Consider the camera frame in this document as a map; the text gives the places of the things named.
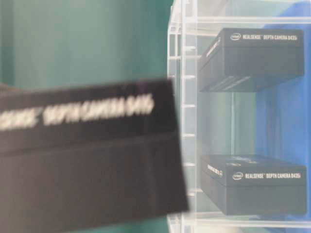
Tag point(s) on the black box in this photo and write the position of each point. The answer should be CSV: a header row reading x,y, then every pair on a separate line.
x,y
85,157
251,59
254,185

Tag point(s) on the clear plastic storage case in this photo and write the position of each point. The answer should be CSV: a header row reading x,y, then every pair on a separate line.
x,y
220,122

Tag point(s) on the blue foam liner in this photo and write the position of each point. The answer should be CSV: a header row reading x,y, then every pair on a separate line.
x,y
284,115

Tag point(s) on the green table cloth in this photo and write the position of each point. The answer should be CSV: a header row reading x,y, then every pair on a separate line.
x,y
51,44

